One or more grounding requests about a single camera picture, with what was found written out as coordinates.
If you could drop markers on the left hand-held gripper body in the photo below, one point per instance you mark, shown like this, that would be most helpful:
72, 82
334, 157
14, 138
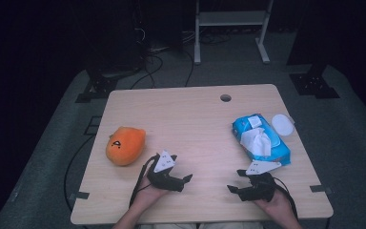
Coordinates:
165, 181

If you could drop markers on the orange plush toy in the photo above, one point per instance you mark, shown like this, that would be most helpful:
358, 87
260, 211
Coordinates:
125, 146

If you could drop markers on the person's right hand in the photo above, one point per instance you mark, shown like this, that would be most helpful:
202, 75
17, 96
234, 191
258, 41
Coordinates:
276, 206

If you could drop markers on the grey tape strip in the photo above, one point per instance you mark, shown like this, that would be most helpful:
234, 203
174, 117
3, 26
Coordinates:
320, 189
77, 195

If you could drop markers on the black stand base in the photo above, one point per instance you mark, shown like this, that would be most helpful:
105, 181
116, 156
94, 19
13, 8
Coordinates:
98, 86
313, 84

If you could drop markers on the person's left hand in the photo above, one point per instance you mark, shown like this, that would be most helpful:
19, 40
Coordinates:
149, 194

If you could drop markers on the white metal stand frame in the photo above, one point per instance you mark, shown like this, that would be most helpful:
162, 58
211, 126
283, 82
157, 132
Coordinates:
197, 38

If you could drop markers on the white plastic pack lid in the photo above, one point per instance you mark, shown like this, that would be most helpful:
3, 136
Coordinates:
282, 124

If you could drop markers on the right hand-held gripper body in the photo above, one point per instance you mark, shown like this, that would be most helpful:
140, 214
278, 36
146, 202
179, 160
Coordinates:
260, 189

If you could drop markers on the blue wet wipe pack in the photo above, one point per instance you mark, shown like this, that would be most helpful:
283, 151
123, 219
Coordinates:
276, 152

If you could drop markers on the white wet wipe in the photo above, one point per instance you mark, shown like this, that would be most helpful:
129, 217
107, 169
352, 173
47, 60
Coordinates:
256, 141

